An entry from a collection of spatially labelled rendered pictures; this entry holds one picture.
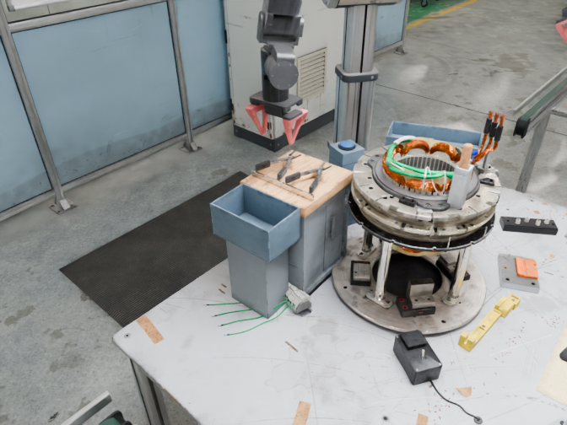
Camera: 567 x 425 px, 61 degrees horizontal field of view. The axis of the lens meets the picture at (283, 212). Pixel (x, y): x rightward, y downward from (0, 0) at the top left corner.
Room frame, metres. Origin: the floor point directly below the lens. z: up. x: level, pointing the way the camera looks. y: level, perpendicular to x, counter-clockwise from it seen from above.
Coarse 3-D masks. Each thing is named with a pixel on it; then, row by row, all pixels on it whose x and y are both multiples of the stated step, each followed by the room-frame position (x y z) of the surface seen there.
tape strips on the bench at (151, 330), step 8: (136, 320) 0.79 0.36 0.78; (144, 320) 0.79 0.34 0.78; (144, 328) 0.77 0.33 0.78; (152, 328) 0.77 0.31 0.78; (152, 336) 0.74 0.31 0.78; (160, 336) 0.74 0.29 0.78; (304, 408) 0.56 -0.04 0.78; (296, 416) 0.54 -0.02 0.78; (304, 416) 0.54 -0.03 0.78; (296, 424) 0.52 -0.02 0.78; (304, 424) 0.52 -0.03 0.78
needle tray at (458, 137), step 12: (396, 132) 1.28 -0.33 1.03; (408, 132) 1.27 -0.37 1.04; (420, 132) 1.25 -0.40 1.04; (432, 132) 1.24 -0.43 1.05; (444, 132) 1.23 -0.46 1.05; (456, 132) 1.22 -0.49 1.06; (468, 132) 1.21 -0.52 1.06; (480, 132) 1.20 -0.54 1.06; (456, 144) 1.21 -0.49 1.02; (480, 144) 1.14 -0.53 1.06
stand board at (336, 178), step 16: (304, 160) 1.06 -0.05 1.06; (320, 160) 1.06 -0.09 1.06; (272, 176) 0.98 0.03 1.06; (304, 176) 0.98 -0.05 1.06; (336, 176) 0.98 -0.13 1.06; (352, 176) 0.99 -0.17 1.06; (272, 192) 0.91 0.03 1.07; (288, 192) 0.91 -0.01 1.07; (320, 192) 0.91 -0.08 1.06; (336, 192) 0.94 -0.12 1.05; (304, 208) 0.85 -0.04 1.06
